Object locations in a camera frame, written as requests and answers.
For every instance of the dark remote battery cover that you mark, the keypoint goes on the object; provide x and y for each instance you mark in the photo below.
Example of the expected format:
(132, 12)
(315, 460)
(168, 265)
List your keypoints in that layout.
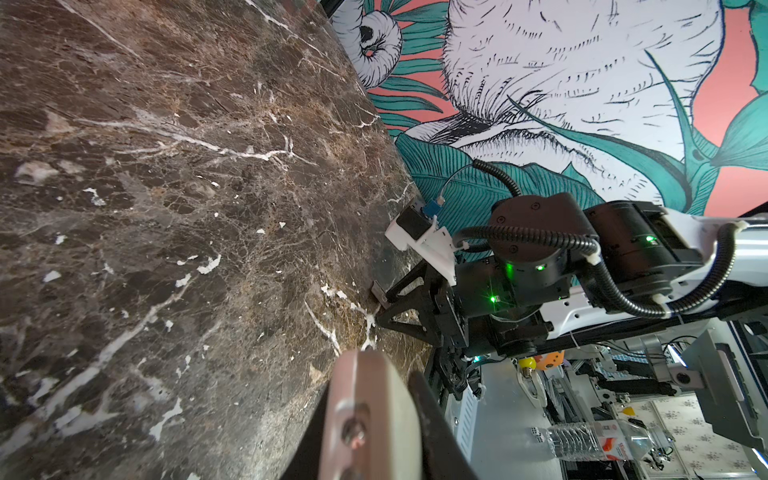
(380, 294)

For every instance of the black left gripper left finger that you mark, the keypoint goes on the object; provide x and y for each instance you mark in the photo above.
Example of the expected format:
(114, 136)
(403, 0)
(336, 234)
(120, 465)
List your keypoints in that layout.
(305, 462)

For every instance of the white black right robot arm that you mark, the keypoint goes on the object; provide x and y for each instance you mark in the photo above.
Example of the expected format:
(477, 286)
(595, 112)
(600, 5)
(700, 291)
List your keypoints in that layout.
(542, 274)

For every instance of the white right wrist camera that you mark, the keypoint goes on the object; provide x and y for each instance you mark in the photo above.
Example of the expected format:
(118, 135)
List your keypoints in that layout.
(414, 229)

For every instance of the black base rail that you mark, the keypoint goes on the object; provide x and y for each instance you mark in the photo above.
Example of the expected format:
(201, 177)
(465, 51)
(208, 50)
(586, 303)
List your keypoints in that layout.
(452, 378)

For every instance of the grey remote control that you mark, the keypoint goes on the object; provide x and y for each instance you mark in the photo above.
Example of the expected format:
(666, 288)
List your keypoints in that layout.
(371, 428)

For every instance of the white slotted cable duct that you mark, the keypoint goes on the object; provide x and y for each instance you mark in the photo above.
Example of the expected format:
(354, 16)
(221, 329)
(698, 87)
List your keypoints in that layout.
(463, 415)

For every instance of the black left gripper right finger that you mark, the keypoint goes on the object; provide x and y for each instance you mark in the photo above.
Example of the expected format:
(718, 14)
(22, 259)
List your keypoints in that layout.
(442, 458)

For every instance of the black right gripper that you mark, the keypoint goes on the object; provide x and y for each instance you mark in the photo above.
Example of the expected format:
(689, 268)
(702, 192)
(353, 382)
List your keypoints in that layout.
(497, 310)

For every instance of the clear plastic water bottle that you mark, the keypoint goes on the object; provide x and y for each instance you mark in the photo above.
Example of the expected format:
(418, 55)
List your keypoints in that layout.
(608, 440)

